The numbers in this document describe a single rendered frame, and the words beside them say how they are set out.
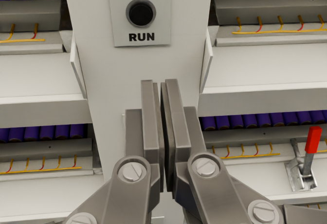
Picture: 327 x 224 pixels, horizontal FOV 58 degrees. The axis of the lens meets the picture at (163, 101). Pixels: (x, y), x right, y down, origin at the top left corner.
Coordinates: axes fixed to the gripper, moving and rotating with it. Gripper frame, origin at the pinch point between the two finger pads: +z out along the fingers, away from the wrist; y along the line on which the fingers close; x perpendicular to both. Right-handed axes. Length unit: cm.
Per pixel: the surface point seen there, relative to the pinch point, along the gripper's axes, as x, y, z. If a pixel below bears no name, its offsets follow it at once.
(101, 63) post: -3.4, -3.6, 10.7
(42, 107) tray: -7.9, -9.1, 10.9
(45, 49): -4.9, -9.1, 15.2
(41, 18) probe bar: -2.9, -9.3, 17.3
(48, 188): -24.9, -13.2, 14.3
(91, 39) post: -1.4, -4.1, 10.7
